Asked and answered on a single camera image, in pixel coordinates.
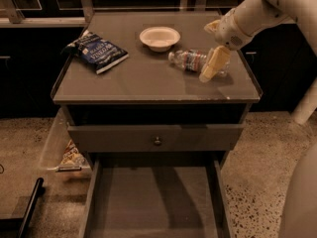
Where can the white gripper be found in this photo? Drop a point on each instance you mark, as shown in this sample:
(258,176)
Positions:
(228,31)

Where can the clear plastic water bottle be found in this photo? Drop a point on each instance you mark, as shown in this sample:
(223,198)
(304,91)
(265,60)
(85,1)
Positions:
(191,60)

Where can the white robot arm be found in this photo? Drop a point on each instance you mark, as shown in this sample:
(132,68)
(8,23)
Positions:
(299,215)

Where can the grey drawer cabinet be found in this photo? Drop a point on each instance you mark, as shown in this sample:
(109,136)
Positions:
(145,89)

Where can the grey top drawer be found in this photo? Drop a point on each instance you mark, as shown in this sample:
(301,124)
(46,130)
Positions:
(140,138)

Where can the open grey middle drawer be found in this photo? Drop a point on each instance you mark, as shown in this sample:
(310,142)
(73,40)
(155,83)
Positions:
(143,198)

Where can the white paper bowl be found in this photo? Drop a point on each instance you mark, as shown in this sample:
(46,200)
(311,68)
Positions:
(159,39)

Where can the blue chip bag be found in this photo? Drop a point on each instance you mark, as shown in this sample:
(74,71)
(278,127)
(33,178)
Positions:
(95,51)

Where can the snack bags in bin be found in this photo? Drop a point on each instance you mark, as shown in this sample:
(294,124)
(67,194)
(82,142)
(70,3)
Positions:
(72,156)

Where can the clear plastic storage bin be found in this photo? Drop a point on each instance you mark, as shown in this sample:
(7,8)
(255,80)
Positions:
(54,147)

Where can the black bar on floor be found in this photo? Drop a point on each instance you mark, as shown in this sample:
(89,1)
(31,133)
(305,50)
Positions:
(38,190)

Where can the white cylindrical post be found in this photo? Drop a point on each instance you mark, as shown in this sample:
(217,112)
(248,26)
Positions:
(306,105)

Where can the metal railing frame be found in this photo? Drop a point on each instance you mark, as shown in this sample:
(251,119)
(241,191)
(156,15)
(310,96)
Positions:
(43,22)

